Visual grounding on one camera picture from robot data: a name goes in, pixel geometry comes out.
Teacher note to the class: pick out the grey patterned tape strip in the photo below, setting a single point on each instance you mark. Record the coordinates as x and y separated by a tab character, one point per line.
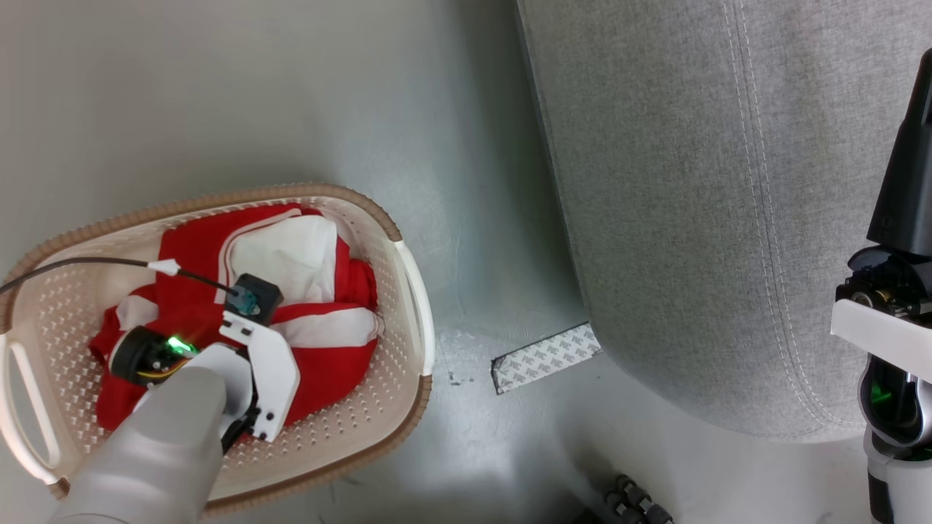
546	358

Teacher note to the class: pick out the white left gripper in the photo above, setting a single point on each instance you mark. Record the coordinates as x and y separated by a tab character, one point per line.
273	378

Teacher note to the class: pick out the cream laundry basket brown rim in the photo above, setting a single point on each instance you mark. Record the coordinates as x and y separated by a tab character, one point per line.
364	407

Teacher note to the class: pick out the red and white garment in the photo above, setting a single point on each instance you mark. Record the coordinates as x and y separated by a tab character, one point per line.
328	371

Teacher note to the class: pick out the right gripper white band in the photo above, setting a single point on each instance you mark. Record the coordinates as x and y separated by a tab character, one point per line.
885	327

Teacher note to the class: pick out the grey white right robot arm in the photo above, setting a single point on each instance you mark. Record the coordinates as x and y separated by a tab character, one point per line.
903	437

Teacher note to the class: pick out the grey fabric sofa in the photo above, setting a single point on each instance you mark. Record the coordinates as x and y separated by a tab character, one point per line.
692	218

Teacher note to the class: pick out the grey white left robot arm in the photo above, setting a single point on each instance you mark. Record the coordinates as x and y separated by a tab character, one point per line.
145	451

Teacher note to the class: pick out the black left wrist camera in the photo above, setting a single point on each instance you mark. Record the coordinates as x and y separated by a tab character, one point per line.
256	295

